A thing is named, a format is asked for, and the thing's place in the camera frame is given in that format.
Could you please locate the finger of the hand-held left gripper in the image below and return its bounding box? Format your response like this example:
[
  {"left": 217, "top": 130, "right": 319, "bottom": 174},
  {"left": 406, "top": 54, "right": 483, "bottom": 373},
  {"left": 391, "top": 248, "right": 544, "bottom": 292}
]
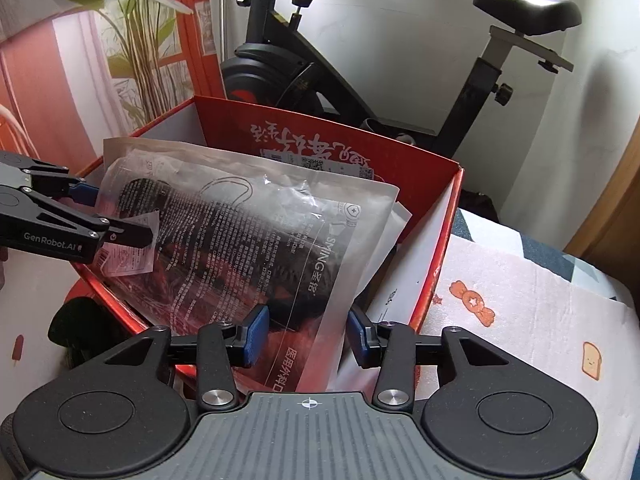
[
  {"left": 31, "top": 160, "right": 100, "bottom": 205},
  {"left": 87, "top": 215, "right": 154, "bottom": 246}
]

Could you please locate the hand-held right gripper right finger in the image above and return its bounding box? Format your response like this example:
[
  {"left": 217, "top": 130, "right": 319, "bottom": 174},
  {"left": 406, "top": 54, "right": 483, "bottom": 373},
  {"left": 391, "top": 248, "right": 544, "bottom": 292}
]
[{"left": 350, "top": 306, "right": 516, "bottom": 409}]

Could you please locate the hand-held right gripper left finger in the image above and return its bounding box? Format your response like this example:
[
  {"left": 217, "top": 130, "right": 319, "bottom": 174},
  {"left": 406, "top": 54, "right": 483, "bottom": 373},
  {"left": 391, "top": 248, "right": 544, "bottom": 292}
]
[{"left": 102, "top": 305, "right": 271, "bottom": 409}]

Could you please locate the small clear sachet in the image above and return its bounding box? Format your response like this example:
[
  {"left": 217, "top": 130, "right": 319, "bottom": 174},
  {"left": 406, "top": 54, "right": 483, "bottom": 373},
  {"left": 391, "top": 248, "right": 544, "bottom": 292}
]
[{"left": 95, "top": 210, "right": 162, "bottom": 277}]

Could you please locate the white translucent packet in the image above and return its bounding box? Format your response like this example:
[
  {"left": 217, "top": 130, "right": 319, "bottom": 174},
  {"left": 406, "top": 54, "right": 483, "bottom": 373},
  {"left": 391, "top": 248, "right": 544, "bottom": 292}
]
[{"left": 102, "top": 136, "right": 415, "bottom": 241}]

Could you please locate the clear packet of black masks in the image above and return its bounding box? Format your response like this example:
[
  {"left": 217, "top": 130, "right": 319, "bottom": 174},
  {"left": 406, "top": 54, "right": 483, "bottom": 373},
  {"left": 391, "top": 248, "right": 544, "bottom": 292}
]
[{"left": 94, "top": 155, "right": 402, "bottom": 397}]

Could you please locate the red strawberry cardboard box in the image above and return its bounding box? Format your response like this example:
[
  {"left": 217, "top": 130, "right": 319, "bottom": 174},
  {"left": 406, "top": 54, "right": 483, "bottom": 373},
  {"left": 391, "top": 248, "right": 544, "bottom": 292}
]
[{"left": 65, "top": 95, "right": 467, "bottom": 397}]

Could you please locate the black cloth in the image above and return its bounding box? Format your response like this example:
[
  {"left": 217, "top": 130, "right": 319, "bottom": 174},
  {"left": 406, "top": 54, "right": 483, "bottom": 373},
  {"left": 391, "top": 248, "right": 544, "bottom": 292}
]
[{"left": 47, "top": 297, "right": 133, "bottom": 377}]

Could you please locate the printed bed sheet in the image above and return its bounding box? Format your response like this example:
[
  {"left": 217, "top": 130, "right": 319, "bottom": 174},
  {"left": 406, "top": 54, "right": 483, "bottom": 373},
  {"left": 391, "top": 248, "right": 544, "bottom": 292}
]
[{"left": 0, "top": 205, "right": 640, "bottom": 480}]

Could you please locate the black exercise bike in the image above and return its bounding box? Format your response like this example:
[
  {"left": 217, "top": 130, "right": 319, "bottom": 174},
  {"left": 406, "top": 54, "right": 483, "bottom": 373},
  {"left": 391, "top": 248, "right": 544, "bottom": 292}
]
[{"left": 220, "top": 0, "right": 584, "bottom": 211}]

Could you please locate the wooden headboard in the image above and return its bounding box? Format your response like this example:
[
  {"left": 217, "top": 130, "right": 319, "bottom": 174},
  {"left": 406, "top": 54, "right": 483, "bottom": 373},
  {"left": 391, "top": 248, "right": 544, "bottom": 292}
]
[{"left": 564, "top": 80, "right": 640, "bottom": 273}]

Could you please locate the printed wall tapestry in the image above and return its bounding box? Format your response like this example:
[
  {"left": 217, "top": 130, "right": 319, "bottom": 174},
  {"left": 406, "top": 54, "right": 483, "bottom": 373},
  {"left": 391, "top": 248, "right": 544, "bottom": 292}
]
[{"left": 0, "top": 0, "right": 224, "bottom": 173}]

